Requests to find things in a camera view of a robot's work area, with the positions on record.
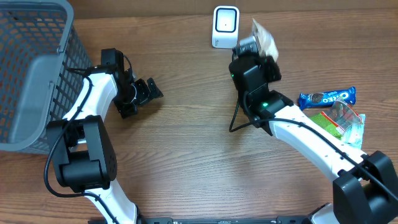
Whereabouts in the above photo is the brown clear snack bag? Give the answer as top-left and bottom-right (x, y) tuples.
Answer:
(251, 19), (279, 62)

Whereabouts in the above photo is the blue Oreo cookie pack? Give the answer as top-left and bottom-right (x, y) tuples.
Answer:
(298, 86), (356, 110)

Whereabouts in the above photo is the green Haribo gummy bag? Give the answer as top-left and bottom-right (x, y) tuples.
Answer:
(310, 98), (363, 140)

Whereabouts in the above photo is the teal snack packet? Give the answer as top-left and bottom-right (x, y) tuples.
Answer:
(341, 114), (366, 150)

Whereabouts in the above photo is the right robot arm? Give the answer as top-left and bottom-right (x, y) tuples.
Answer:
(229, 54), (397, 223)

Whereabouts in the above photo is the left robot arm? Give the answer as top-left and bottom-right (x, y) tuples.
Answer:
(44, 48), (163, 223)

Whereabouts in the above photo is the white barcode scanner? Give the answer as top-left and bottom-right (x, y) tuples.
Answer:
(211, 6), (240, 49)

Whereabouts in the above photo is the grey plastic mesh basket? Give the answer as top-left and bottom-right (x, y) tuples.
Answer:
(1, 0), (92, 154)

